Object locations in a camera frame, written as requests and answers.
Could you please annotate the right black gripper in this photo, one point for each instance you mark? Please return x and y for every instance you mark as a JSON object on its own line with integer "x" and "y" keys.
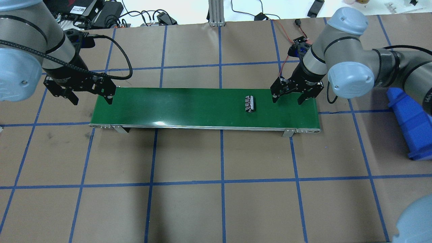
{"x": 306, "y": 76}

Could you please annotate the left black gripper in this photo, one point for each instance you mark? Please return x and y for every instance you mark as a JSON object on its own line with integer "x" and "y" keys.
{"x": 66, "y": 72}

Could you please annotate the brown cylindrical capacitor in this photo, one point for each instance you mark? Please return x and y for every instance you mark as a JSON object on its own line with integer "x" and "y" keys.
{"x": 249, "y": 104}

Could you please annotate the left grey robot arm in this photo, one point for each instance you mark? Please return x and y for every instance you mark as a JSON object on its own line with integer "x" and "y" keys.
{"x": 32, "y": 42}

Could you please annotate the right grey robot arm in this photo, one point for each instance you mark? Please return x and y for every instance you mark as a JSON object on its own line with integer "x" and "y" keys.
{"x": 356, "y": 183}

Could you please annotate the small black sensor board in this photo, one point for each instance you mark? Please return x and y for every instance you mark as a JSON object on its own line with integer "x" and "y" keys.
{"x": 300, "y": 41}

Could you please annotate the green conveyor belt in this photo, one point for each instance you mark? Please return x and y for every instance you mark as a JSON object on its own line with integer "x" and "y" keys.
{"x": 219, "y": 109}

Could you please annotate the black power adapter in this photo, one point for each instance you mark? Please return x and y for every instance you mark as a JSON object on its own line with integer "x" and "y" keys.
{"x": 165, "y": 20}

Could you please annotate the blue plastic bin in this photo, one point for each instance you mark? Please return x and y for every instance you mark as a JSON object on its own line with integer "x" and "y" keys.
{"x": 415, "y": 124}

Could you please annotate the aluminium frame post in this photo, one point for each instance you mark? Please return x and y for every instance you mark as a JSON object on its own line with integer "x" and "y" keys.
{"x": 216, "y": 13}

